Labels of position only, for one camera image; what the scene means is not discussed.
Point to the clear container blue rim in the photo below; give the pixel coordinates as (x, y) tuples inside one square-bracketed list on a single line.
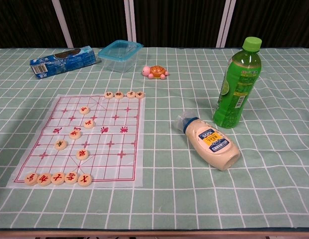
[(119, 59)]

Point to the green white checked tablecloth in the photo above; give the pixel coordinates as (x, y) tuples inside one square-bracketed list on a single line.
[(194, 199)]

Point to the white partition frame post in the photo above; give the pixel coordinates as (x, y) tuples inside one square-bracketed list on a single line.
[(225, 22), (129, 20), (62, 25)]

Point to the mayonnaise squeeze bottle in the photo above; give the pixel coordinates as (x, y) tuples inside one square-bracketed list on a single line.
[(216, 147)]

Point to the black slatted partition panel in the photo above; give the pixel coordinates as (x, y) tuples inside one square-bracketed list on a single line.
[(177, 22), (94, 20), (25, 22), (276, 20)]

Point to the blue cookie box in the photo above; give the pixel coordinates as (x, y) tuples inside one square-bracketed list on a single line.
[(64, 62)]

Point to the green drink bottle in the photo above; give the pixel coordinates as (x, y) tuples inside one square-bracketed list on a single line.
[(234, 94)]

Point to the pink orange turtle toy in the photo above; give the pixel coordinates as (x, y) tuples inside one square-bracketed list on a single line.
[(157, 71)]

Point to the plastic chinese chess board sheet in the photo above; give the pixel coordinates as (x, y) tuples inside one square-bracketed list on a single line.
[(112, 159)]

